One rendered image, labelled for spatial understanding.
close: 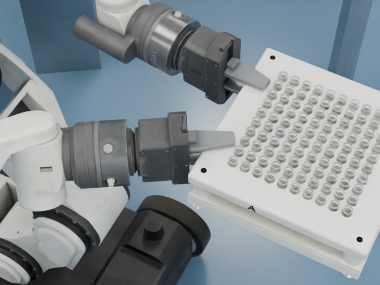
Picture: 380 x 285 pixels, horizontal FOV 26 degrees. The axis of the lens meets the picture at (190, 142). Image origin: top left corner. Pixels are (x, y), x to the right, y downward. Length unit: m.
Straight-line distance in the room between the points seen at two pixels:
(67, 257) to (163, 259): 0.42
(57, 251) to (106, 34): 0.54
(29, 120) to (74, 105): 1.40
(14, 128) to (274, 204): 0.34
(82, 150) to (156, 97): 1.43
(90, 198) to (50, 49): 1.02
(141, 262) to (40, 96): 0.63
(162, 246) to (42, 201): 0.90
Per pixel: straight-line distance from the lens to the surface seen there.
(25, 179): 1.08
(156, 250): 1.96
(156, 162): 1.07
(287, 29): 2.67
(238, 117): 1.11
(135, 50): 1.19
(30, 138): 1.05
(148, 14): 1.18
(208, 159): 1.07
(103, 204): 1.54
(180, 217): 2.02
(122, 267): 1.97
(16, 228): 1.84
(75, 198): 1.51
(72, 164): 1.06
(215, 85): 1.16
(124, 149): 1.05
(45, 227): 1.55
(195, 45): 1.14
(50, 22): 2.40
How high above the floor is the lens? 1.95
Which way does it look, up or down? 55 degrees down
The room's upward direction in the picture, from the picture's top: straight up
